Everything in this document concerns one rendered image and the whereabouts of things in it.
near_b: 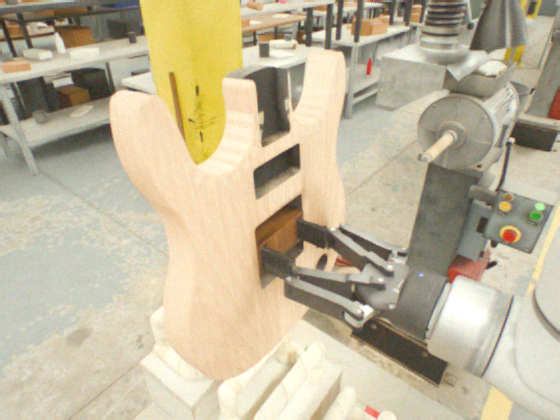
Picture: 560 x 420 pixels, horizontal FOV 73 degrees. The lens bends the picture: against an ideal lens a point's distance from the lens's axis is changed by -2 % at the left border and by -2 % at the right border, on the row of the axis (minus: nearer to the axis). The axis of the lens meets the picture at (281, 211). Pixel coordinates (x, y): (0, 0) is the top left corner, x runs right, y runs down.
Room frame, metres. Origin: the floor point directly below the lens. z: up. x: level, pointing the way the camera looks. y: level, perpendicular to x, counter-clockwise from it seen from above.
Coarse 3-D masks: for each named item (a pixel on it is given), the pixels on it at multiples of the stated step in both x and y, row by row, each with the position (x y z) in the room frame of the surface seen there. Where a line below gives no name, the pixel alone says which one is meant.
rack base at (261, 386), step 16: (272, 368) 0.48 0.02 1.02; (288, 368) 0.48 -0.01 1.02; (336, 368) 0.48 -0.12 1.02; (256, 384) 0.45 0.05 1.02; (272, 384) 0.45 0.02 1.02; (304, 384) 0.45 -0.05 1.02; (320, 384) 0.45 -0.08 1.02; (336, 384) 0.46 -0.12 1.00; (240, 400) 0.41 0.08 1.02; (256, 400) 0.41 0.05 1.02; (304, 400) 0.41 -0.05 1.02; (320, 400) 0.41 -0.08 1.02; (240, 416) 0.38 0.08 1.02; (288, 416) 0.38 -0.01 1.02; (304, 416) 0.38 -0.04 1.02; (320, 416) 0.41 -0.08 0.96
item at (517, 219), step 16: (512, 192) 1.04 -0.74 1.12; (528, 192) 1.04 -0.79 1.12; (544, 192) 1.04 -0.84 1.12; (496, 208) 1.05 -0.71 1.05; (512, 208) 1.02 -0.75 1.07; (528, 208) 1.00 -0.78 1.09; (496, 224) 1.04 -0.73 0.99; (512, 224) 1.01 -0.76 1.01; (528, 224) 0.99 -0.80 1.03; (544, 224) 0.97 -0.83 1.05; (496, 240) 1.03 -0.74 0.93; (528, 240) 0.98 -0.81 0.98
